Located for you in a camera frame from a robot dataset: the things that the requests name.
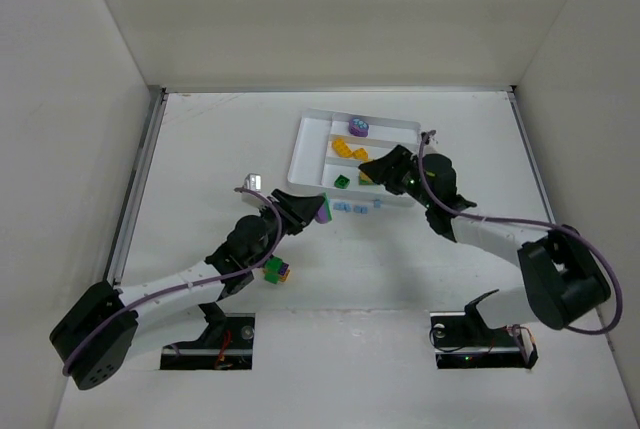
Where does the yellow orange patterned lego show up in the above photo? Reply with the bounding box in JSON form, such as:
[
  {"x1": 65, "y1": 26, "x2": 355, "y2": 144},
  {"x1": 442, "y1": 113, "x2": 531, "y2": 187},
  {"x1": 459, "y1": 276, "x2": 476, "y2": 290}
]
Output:
[{"x1": 359, "y1": 172, "x2": 374, "y2": 184}]

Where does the small yellow lego piece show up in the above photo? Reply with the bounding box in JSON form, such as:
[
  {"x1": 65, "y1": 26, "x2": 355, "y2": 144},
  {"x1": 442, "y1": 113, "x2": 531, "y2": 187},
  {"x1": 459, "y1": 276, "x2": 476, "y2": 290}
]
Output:
[{"x1": 352, "y1": 148, "x2": 369, "y2": 162}]

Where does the green purple yellow lego cluster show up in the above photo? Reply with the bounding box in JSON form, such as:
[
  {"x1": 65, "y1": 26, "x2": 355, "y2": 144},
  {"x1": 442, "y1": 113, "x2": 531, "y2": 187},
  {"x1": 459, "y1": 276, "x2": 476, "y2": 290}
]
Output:
[{"x1": 262, "y1": 256, "x2": 290, "y2": 284}]

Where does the small green lego brick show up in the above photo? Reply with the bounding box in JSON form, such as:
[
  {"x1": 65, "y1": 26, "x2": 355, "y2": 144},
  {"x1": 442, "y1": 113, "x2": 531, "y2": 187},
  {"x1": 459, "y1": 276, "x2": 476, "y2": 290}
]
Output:
[{"x1": 334, "y1": 174, "x2": 350, "y2": 189}]

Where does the yellow long lego brick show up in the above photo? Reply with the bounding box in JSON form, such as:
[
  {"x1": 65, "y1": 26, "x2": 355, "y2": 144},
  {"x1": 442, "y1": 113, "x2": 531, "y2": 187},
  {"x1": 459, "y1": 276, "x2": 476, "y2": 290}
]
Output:
[{"x1": 331, "y1": 138, "x2": 353, "y2": 158}]

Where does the purple round lego piece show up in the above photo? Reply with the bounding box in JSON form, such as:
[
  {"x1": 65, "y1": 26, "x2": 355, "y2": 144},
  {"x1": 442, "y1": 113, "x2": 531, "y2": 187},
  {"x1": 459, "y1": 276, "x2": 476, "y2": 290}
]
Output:
[{"x1": 348, "y1": 117, "x2": 370, "y2": 138}]

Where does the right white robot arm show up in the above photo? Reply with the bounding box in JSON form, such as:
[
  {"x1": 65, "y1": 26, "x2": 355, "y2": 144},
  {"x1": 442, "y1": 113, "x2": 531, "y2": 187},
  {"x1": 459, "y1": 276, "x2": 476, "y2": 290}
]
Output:
[{"x1": 359, "y1": 145, "x2": 623, "y2": 334}]

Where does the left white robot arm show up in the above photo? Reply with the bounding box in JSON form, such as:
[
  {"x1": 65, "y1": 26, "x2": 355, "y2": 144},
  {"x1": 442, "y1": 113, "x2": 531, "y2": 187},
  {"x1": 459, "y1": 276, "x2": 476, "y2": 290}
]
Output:
[{"x1": 49, "y1": 189, "x2": 331, "y2": 391}]

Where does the white divided sorting tray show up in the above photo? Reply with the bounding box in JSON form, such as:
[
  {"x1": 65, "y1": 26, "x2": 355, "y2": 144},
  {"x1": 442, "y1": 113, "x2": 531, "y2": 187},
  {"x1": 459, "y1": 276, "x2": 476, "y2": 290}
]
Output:
[{"x1": 287, "y1": 109, "x2": 421, "y2": 206}]

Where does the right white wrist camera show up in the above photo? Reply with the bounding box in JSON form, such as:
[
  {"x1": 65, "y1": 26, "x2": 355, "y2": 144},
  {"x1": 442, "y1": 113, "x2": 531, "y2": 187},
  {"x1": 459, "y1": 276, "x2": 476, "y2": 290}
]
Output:
[{"x1": 421, "y1": 129, "x2": 438, "y2": 148}]

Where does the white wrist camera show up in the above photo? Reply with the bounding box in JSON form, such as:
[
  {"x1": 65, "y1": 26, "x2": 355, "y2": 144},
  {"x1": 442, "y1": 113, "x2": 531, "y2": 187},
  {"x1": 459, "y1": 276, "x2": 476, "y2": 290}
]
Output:
[
  {"x1": 241, "y1": 173, "x2": 262, "y2": 204},
  {"x1": 421, "y1": 129, "x2": 438, "y2": 148}
]

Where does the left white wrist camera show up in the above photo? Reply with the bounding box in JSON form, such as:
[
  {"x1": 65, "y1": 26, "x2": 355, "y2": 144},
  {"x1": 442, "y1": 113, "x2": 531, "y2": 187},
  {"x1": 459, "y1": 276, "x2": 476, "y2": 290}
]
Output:
[{"x1": 241, "y1": 173, "x2": 262, "y2": 204}]

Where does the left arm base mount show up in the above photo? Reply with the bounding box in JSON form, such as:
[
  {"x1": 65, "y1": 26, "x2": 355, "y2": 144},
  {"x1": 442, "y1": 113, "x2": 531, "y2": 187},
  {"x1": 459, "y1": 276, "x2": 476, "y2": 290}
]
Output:
[{"x1": 159, "y1": 303, "x2": 256, "y2": 372}]

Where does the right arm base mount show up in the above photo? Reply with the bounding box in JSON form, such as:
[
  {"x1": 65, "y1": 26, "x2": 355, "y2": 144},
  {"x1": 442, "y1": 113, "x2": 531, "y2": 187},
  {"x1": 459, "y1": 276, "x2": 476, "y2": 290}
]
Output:
[{"x1": 428, "y1": 289, "x2": 539, "y2": 370}]

